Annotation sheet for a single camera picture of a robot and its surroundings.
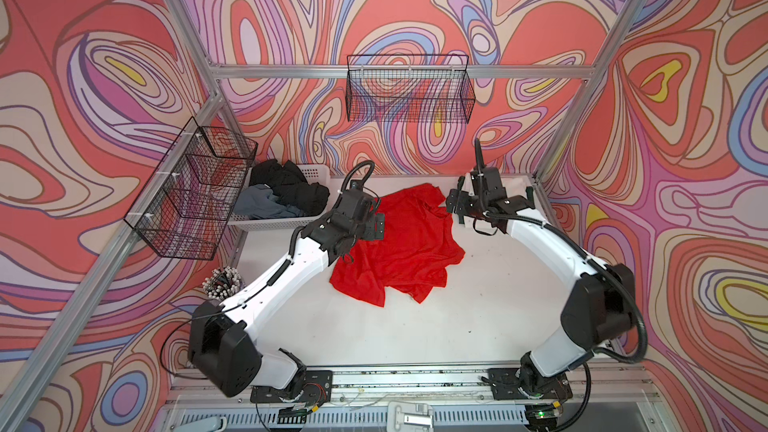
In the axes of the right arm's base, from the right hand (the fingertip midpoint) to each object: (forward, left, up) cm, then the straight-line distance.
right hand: (461, 209), depth 88 cm
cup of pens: (-21, +65, 0) cm, 68 cm away
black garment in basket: (+21, +58, -8) cm, 62 cm away
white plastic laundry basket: (+26, +48, -8) cm, 55 cm away
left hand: (-6, +27, +5) cm, 28 cm away
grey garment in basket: (+10, +65, -5) cm, 66 cm away
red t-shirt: (-6, +14, -16) cm, 22 cm away
